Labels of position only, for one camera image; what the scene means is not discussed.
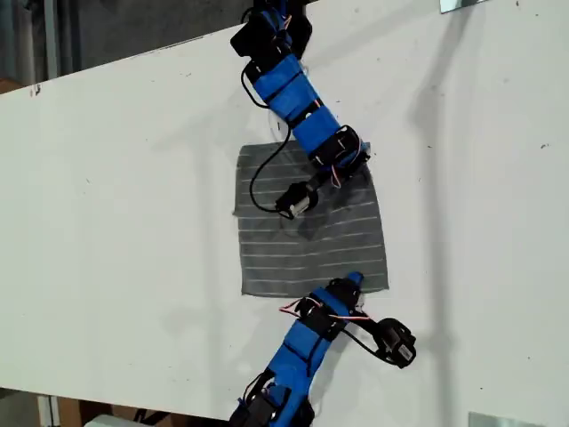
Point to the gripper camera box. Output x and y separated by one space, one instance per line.
295 200
395 342

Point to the grey striped square towel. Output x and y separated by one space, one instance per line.
266 258

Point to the camera black stalk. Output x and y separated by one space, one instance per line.
320 180
366 324

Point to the white table leg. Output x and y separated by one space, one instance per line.
48 411

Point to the white box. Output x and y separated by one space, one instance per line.
111 421

